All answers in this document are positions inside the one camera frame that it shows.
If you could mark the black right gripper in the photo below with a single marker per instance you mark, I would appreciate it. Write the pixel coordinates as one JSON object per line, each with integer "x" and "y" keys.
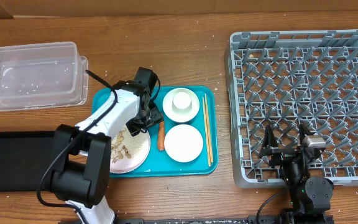
{"x": 270, "y": 147}

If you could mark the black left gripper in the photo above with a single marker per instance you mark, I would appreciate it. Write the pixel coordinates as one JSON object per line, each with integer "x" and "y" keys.
{"x": 135, "y": 127}

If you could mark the white upside-down cup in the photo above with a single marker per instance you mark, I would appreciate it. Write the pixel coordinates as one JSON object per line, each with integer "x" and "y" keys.
{"x": 182, "y": 101}

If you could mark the rice and peanut scraps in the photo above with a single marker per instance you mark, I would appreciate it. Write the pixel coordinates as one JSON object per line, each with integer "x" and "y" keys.
{"x": 125, "y": 147}

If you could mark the large pink plate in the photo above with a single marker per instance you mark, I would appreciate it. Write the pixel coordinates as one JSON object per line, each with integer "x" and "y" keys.
{"x": 127, "y": 166}

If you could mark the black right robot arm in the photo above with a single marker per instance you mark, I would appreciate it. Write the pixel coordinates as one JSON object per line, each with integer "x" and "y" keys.
{"x": 310, "y": 195}

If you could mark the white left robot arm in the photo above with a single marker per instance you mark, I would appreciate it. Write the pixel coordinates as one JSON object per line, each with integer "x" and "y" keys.
{"x": 78, "y": 174}

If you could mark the black waste tray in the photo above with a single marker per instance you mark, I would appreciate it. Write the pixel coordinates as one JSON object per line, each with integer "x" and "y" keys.
{"x": 24, "y": 157}

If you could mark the pale green bowl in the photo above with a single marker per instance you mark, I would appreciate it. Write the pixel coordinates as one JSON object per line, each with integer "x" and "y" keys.
{"x": 180, "y": 116}

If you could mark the orange carrot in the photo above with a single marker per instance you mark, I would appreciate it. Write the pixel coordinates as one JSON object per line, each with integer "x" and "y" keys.
{"x": 161, "y": 136}

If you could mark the grey plastic dish rack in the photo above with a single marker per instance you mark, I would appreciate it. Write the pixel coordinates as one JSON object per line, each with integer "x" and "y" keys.
{"x": 283, "y": 79}

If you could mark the teal plastic tray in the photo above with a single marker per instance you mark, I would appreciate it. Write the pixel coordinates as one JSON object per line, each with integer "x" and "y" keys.
{"x": 159, "y": 164}

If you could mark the left wooden chopstick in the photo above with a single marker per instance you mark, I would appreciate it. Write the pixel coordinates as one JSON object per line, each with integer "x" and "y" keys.
{"x": 206, "y": 131}

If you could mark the clear plastic bin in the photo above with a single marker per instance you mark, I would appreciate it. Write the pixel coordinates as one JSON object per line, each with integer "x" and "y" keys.
{"x": 44, "y": 75}

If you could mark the brown cardboard backdrop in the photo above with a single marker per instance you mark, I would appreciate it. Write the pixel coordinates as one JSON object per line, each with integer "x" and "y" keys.
{"x": 88, "y": 8}

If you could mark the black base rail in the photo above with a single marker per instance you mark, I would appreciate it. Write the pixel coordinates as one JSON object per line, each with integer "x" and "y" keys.
{"x": 265, "y": 219}

